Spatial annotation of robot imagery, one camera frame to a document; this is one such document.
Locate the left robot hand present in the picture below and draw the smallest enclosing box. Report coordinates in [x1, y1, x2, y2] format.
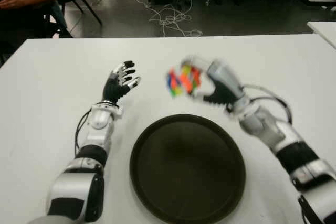
[102, 60, 142, 105]

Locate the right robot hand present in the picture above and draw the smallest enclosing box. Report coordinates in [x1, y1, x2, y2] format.
[181, 55, 251, 114]

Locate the person bare hand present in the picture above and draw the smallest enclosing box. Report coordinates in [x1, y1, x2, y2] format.
[0, 0, 22, 9]

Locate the multicolour Rubik's cube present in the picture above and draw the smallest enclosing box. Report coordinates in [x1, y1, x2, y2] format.
[165, 62, 203, 99]

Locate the dark brown round plate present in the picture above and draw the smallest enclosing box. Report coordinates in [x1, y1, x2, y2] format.
[129, 113, 247, 224]

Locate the white side table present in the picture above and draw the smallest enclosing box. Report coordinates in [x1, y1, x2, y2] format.
[306, 20, 336, 51]

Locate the tangled white floor cable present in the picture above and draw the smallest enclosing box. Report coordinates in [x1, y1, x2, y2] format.
[135, 0, 203, 38]

